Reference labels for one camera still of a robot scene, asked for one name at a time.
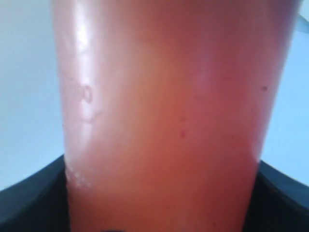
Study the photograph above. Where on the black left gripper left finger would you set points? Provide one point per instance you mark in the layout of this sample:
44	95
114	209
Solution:
37	203

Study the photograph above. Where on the red sauce squeeze bottle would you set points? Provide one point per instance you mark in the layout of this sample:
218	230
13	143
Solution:
165	107

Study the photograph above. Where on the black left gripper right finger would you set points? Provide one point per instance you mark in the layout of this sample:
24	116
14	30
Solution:
278	203

